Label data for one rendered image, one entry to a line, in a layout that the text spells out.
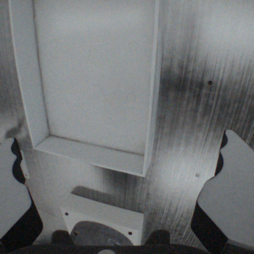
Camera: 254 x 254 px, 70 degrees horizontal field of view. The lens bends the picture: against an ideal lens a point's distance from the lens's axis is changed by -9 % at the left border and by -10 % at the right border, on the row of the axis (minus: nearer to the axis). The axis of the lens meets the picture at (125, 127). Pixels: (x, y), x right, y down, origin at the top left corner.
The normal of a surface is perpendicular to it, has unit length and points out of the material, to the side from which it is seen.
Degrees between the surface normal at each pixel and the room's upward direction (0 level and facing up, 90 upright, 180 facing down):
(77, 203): 90
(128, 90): 0
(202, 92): 0
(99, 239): 70
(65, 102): 0
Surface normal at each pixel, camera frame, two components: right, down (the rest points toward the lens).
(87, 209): 0.01, -0.88
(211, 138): -0.31, 0.45
